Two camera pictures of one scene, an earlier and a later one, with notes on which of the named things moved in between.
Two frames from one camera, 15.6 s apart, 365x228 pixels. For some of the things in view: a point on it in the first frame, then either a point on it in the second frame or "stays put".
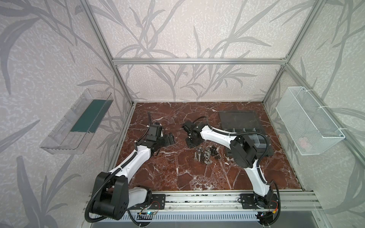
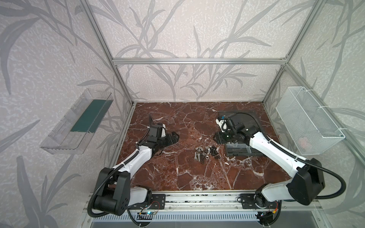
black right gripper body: (190, 143) to (227, 136)
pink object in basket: (303, 141) stays put
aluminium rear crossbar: (282, 61) stays put
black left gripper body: (163, 141) stays put
